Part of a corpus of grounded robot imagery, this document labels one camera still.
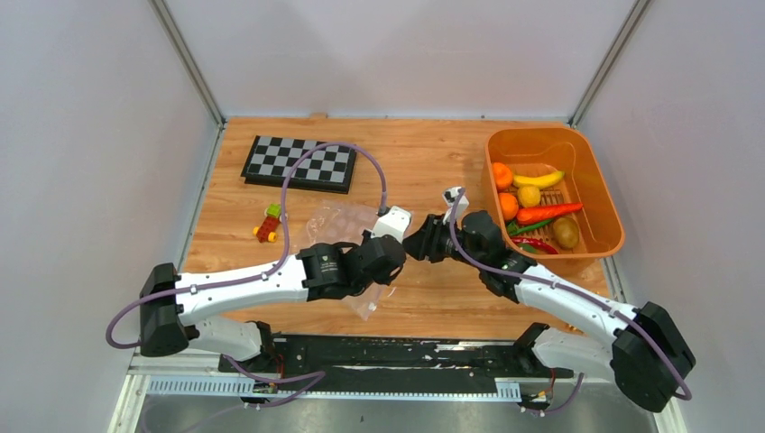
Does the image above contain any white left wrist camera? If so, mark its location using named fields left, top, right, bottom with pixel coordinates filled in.
left=371, top=206, right=412, bottom=243

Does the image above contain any red green toy block car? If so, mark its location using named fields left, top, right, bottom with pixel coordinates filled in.
left=253, top=204, right=281, bottom=243

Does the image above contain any black grey chessboard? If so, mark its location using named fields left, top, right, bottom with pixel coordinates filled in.
left=241, top=135, right=357, bottom=194

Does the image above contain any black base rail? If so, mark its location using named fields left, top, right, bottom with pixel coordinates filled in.
left=241, top=333, right=575, bottom=394

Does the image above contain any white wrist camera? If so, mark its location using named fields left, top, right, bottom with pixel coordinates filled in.
left=371, top=206, right=412, bottom=243
left=442, top=187, right=469, bottom=225

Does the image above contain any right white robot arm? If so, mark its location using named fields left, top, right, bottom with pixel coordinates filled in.
left=403, top=211, right=696, bottom=412

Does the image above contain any clear zip top bag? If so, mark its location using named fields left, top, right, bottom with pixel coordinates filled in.
left=304, top=200, right=396, bottom=321

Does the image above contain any red chili pepper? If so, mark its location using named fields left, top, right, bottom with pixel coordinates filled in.
left=511, top=236, right=558, bottom=254

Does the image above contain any yellow wrinkled round fruit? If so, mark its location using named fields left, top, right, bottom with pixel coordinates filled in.
left=517, top=185, right=541, bottom=208

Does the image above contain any yellow toy banana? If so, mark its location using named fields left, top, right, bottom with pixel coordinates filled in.
left=512, top=170, right=566, bottom=189

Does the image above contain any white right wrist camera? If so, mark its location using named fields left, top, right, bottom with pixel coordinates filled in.
left=442, top=187, right=469, bottom=225

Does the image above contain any brown potato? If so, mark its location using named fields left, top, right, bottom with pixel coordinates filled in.
left=552, top=217, right=580, bottom=250

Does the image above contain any orange toy carrot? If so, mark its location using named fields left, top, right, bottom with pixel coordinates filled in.
left=516, top=203, right=584, bottom=226

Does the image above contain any orange plastic basket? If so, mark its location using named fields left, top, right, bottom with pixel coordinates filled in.
left=483, top=123, right=625, bottom=276

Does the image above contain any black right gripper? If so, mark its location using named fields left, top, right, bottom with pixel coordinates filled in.
left=404, top=216, right=484, bottom=272

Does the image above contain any green chili pepper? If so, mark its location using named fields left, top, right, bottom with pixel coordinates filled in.
left=506, top=218, right=554, bottom=237

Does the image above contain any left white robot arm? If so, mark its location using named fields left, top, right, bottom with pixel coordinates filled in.
left=139, top=235, right=407, bottom=373

